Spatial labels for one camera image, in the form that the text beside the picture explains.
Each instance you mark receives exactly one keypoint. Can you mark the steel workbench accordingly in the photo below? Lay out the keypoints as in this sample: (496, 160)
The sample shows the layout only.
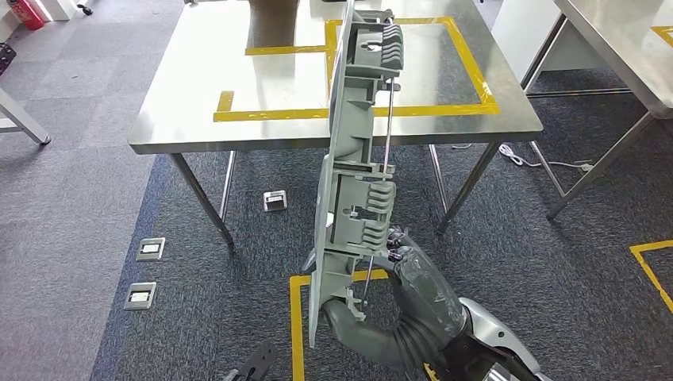
(210, 79)
(604, 37)

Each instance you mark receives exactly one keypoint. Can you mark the black plastic crate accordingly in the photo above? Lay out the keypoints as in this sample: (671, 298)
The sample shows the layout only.
(5, 58)

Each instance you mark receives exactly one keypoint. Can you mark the white partition panel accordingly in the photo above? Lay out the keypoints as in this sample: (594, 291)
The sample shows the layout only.
(515, 37)

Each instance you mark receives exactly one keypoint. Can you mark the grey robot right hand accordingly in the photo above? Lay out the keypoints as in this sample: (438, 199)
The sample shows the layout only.
(426, 294)

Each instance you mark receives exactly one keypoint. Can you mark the steel floor socket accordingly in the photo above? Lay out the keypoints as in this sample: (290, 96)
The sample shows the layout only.
(275, 201)
(151, 249)
(140, 296)

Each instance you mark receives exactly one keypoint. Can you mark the red fire extinguisher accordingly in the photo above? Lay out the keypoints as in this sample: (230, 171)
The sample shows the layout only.
(26, 13)

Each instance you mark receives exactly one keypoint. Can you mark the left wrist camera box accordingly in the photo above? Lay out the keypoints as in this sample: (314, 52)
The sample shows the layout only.
(257, 363)

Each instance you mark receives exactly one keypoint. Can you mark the yellow tape square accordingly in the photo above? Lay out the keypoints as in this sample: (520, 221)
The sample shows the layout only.
(644, 263)
(295, 326)

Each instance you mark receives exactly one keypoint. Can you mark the white furniture base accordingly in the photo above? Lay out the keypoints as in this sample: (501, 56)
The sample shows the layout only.
(58, 8)

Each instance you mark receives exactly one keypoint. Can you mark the grey plastic wheel cover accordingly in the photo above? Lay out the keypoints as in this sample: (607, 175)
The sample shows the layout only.
(347, 210)

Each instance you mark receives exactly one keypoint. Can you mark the yellow tape frame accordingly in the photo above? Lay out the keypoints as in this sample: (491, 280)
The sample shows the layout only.
(447, 110)

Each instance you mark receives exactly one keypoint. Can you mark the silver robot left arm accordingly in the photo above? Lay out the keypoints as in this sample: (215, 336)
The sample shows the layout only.
(230, 376)

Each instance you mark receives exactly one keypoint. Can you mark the black caster wheel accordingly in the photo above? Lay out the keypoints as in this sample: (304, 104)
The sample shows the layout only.
(84, 9)

